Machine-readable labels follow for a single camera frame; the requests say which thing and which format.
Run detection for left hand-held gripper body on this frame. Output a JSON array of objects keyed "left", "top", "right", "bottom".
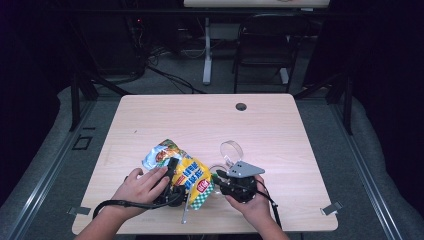
[{"left": 154, "top": 184, "right": 191, "bottom": 224}]

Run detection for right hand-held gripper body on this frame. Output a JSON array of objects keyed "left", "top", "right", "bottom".
[{"left": 219, "top": 160, "right": 266, "bottom": 203}]

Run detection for yellow spout pouch green cap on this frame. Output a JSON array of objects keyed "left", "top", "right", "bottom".
[{"left": 142, "top": 138, "right": 215, "bottom": 211}]

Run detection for clear glass jar with lid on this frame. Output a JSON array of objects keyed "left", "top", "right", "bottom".
[{"left": 208, "top": 140, "right": 244, "bottom": 196}]

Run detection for person's right hand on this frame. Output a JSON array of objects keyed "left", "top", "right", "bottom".
[{"left": 224, "top": 176, "right": 273, "bottom": 228}]

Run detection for person's left hand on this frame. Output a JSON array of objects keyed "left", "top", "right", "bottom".
[{"left": 111, "top": 166, "right": 170, "bottom": 214}]

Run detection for grey metal table clip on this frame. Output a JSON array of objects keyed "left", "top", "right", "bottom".
[
  {"left": 67, "top": 206, "right": 92, "bottom": 216},
  {"left": 319, "top": 200, "right": 343, "bottom": 216}
]

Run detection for white desk leg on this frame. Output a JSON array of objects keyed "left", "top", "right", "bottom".
[{"left": 202, "top": 16, "right": 214, "bottom": 86}]

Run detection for dark computer case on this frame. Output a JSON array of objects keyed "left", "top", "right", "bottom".
[{"left": 79, "top": 13, "right": 148, "bottom": 76}]

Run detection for black folding chair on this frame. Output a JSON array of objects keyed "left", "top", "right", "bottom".
[{"left": 232, "top": 13, "right": 309, "bottom": 94}]

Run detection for light wooden desk top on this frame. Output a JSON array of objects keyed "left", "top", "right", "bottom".
[{"left": 183, "top": 0, "right": 330, "bottom": 9}]

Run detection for right hand-held gripper cable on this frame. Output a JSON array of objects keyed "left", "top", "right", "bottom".
[{"left": 256, "top": 179, "right": 283, "bottom": 230}]

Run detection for hand-held gripper cable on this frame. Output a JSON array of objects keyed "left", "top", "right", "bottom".
[
  {"left": 256, "top": 179, "right": 283, "bottom": 230},
  {"left": 92, "top": 186, "right": 184, "bottom": 219}
]

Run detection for left hand-held gripper cable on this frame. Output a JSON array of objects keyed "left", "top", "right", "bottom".
[{"left": 92, "top": 186, "right": 184, "bottom": 219}]

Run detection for black floor cables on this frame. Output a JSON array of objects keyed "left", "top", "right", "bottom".
[{"left": 144, "top": 64, "right": 206, "bottom": 95}]

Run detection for black rectangular floor bracket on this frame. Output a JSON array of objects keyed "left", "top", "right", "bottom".
[{"left": 71, "top": 134, "right": 94, "bottom": 151}]

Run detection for black metal frame stand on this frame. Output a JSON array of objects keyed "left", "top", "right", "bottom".
[
  {"left": 68, "top": 71, "right": 131, "bottom": 133},
  {"left": 293, "top": 71, "right": 354, "bottom": 136}
]

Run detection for aluminium floor rail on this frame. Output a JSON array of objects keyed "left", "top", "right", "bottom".
[
  {"left": 3, "top": 99, "right": 98, "bottom": 240},
  {"left": 328, "top": 103, "right": 404, "bottom": 240}
]

